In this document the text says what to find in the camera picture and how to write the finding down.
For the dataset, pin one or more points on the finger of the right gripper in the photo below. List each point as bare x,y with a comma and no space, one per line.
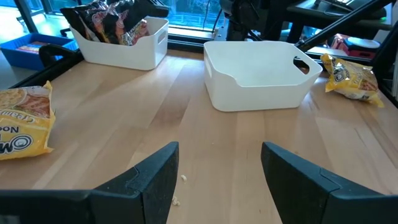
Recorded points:
149,11

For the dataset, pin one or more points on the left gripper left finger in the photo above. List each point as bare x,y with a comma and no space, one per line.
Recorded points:
155,193

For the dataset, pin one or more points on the blue plastic crate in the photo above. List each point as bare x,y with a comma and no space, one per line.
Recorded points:
18,59

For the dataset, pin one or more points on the yellow creamy noodle pack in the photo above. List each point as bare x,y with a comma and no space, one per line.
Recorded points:
25,124
348,77

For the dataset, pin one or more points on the black Fire Noodle pack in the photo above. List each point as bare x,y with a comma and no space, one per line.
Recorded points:
115,31
93,25
138,35
70,20

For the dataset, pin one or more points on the black desk with keyboard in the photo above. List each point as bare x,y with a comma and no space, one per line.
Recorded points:
342,12

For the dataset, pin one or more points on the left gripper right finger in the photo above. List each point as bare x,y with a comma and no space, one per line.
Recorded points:
298,193

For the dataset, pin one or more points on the white plastic bin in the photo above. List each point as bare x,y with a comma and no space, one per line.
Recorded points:
255,96
124,57

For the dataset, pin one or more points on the small noodle crumb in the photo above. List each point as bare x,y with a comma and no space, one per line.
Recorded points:
183,178
176,201

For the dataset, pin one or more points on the red small box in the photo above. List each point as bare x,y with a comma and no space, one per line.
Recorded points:
31,47

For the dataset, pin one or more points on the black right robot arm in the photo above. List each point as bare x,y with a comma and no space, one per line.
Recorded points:
245,18

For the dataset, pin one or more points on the white round floor device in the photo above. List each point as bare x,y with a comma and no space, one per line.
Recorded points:
362,43

